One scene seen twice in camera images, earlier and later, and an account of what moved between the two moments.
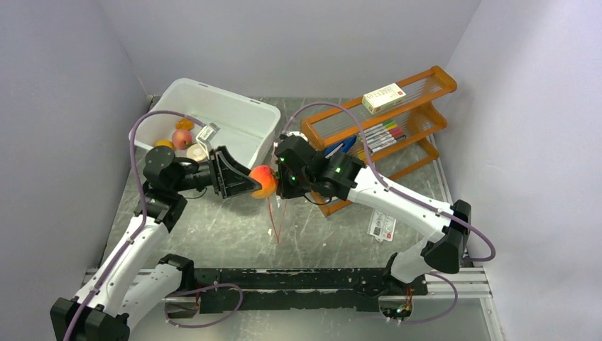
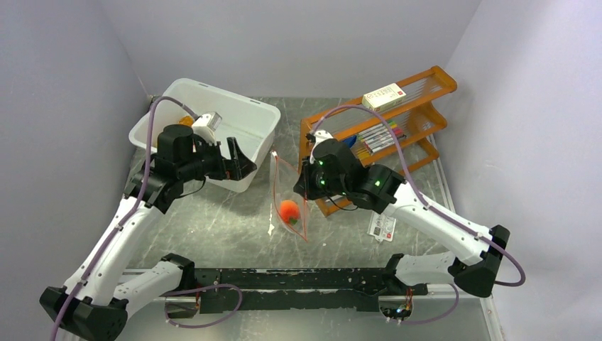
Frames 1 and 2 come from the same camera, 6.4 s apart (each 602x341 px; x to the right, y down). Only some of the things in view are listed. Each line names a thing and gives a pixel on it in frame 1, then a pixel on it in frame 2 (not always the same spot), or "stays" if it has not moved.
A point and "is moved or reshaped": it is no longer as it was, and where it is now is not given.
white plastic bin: (248, 127) stays
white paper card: (381, 226) stays
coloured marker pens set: (382, 135) stays
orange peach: (264, 175) → (289, 212)
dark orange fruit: (184, 123) stays
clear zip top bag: (278, 207) is moved or reshaped
